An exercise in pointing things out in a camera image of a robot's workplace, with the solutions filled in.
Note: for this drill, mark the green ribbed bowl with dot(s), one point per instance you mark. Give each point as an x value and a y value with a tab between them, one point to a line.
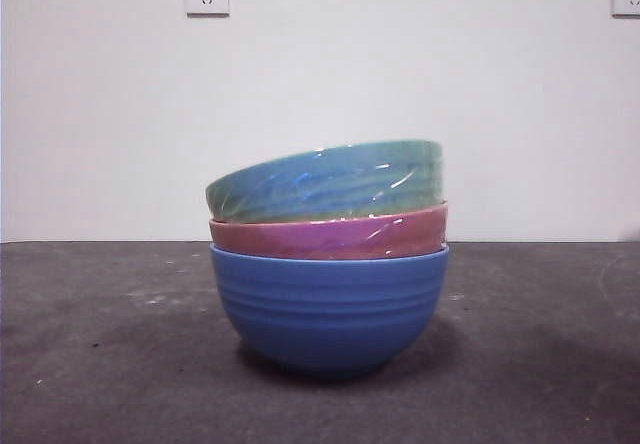
325	179

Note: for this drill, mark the red ribbed bowl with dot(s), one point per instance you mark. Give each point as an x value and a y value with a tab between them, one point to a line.
310	236

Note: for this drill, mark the blue ribbed bowl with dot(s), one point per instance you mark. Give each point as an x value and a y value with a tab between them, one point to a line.
330	319

